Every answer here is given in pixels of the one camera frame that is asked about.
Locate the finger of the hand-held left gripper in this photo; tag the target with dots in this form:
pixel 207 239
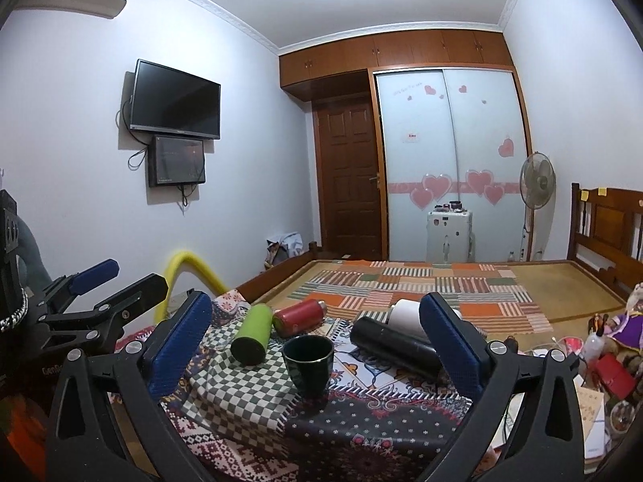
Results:
pixel 93 273
pixel 135 296

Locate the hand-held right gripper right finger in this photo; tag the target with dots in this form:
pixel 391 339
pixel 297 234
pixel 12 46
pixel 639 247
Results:
pixel 452 349

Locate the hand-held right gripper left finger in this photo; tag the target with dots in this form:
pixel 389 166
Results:
pixel 176 349

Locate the dark green cup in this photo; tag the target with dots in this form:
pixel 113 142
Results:
pixel 307 366

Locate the black bottle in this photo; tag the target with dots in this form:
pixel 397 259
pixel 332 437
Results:
pixel 392 346

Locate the yellow foam tube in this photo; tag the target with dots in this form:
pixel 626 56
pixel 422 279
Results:
pixel 196 268

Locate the green checkered cloth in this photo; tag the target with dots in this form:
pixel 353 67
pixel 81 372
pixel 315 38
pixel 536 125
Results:
pixel 236 394

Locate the green bottle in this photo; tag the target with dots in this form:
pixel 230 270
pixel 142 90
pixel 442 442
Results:
pixel 251 334

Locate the striped patchwork blanket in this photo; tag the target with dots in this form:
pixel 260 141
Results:
pixel 402 281

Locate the white suitcase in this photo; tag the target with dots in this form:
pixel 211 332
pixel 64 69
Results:
pixel 449 236

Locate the red bottle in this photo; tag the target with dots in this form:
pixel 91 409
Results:
pixel 296 319

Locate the patterned tablecloth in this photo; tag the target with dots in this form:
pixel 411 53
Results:
pixel 351 442

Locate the small white bottle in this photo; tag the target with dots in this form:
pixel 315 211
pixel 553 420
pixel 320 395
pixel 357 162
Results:
pixel 594 346

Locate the bag on floor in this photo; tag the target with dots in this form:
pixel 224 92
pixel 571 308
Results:
pixel 284 248

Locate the beige notebook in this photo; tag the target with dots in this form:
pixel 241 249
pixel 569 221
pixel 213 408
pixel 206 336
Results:
pixel 593 411

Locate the red box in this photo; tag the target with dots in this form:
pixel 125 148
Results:
pixel 614 371

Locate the purple dressed doll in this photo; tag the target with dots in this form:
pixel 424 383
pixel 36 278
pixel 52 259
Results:
pixel 628 321

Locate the sliding wardrobe with heart stickers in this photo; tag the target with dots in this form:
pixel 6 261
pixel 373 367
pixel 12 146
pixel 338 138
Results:
pixel 452 160

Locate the standing fan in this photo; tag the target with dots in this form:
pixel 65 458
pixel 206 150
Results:
pixel 537 180

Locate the brown wooden door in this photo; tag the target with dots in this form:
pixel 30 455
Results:
pixel 351 175

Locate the wooden bed with patchwork mat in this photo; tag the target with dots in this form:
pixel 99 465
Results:
pixel 613 226

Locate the wooden overhead cabinets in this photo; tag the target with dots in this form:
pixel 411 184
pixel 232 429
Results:
pixel 392 55

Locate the small black wall monitor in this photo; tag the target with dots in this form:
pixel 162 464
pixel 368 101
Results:
pixel 177 160

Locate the wall-mounted television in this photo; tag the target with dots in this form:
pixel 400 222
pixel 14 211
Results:
pixel 176 98

